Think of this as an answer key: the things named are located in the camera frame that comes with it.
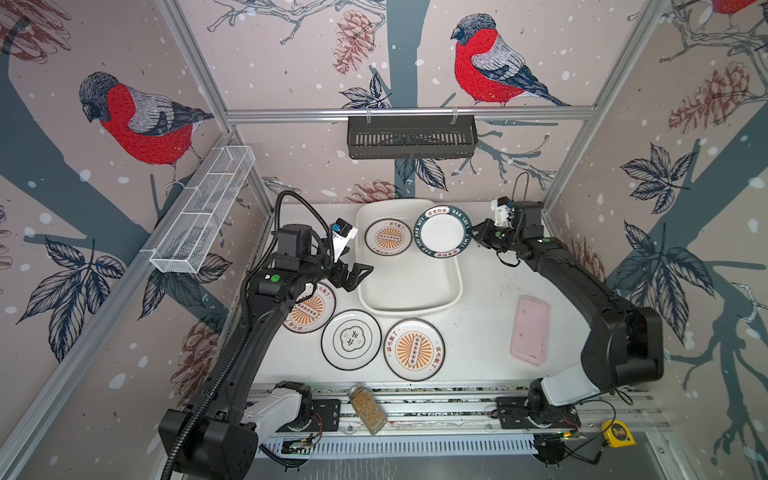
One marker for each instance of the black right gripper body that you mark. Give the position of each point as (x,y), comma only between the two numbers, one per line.
(506,239)

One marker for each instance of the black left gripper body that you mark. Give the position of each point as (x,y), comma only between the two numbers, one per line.
(336,273)

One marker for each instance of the large green rim plate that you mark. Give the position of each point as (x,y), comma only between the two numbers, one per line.
(442,231)

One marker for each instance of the orange sunburst plate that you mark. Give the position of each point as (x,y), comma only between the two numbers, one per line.
(414,350)
(312,314)
(388,237)

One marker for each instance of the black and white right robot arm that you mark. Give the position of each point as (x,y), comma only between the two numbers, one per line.
(624,346)

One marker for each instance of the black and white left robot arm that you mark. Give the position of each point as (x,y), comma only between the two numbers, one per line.
(210,437)

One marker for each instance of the white plastic bin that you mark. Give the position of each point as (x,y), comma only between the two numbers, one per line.
(410,283)

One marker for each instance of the front white black-line plate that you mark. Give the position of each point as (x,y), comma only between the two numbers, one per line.
(351,340)

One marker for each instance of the glass jar of grains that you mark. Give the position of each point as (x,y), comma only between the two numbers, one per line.
(368,410)

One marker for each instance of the small circuit board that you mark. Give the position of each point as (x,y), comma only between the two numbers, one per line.
(298,448)

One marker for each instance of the yellow tape measure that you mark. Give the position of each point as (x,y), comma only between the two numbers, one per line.
(617,435)

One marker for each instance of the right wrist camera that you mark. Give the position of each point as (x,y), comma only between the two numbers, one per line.
(502,211)

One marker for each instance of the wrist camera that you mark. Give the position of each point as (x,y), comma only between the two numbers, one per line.
(342,233)
(502,211)

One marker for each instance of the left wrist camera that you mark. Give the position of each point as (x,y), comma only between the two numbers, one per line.
(342,233)

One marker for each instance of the black hanging wire basket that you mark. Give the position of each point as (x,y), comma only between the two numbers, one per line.
(412,137)

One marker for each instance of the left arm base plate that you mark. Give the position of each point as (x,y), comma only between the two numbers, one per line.
(325,418)

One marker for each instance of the white mesh wall shelf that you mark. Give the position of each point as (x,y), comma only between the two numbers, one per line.
(193,232)

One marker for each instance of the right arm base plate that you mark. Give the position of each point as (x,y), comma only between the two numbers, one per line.
(518,412)

